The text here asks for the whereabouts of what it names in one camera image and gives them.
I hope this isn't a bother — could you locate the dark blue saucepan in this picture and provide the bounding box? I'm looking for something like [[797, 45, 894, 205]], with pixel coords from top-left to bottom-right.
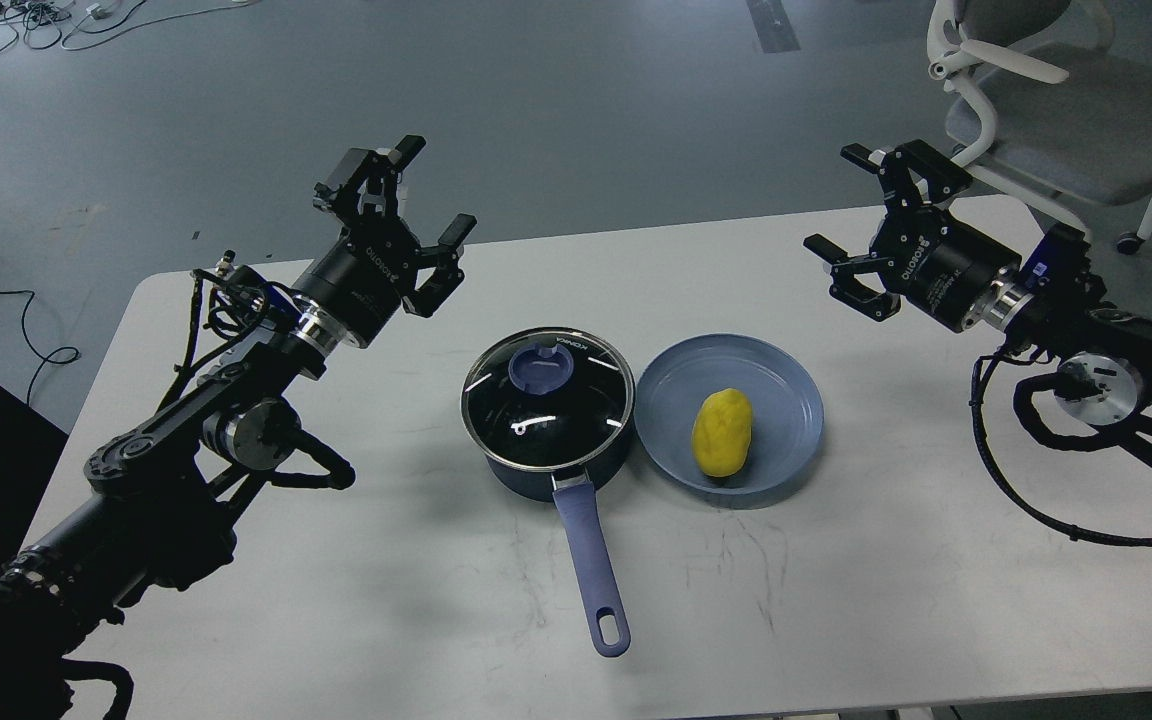
[[460, 327, 636, 659]]

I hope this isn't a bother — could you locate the white grey office chair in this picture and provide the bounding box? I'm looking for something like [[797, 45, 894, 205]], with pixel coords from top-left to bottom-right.
[[925, 1, 1152, 255]]

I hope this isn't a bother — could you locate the cable bundle on floor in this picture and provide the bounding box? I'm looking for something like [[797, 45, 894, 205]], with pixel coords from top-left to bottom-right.
[[0, 0, 262, 65]]

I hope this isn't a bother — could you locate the black cable on floor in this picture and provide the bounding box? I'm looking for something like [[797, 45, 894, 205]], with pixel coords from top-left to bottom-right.
[[0, 228, 82, 406]]

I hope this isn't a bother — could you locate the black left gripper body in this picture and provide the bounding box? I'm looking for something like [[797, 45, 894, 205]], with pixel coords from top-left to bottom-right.
[[294, 225, 435, 348]]

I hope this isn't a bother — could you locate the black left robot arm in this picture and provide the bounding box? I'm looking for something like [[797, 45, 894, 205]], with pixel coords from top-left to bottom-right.
[[0, 135, 476, 719]]

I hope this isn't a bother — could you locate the yellow potato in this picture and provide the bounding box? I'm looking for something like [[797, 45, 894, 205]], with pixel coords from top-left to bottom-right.
[[691, 388, 755, 483]]

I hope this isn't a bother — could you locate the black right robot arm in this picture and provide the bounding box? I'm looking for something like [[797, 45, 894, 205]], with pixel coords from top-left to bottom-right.
[[804, 141, 1152, 548]]

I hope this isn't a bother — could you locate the blue round plate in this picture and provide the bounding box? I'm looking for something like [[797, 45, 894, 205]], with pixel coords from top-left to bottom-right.
[[635, 334, 824, 509]]

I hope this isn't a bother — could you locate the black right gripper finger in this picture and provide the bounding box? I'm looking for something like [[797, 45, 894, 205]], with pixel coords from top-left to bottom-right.
[[803, 234, 901, 323], [841, 141, 973, 217]]

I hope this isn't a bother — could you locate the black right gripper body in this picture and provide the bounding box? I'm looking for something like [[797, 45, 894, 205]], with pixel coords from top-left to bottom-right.
[[872, 206, 1020, 333]]

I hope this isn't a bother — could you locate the glass pot lid blue knob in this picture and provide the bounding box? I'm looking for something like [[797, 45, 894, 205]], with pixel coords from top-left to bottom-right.
[[461, 326, 636, 468]]

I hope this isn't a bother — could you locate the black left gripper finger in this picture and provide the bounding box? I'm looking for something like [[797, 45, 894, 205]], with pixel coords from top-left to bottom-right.
[[314, 135, 426, 240], [404, 213, 477, 318]]

